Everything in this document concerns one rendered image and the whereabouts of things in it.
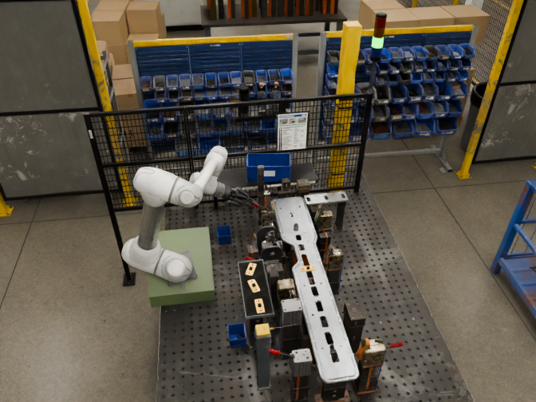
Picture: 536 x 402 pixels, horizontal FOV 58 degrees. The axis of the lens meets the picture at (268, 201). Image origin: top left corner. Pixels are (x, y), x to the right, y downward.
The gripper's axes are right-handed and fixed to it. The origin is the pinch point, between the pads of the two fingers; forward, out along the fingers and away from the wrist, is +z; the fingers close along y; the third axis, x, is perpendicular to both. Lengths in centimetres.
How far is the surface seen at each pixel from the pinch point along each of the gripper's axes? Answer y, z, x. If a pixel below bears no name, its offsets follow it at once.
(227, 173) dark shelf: -15, -2, 50
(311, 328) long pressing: -1, 24, -87
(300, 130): 37, 27, 55
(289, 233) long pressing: 0.0, 26.5, -15.7
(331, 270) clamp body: 4, 48, -43
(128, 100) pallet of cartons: -93, -57, 247
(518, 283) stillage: 32, 223, -14
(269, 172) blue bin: 6.6, 17.0, 35.3
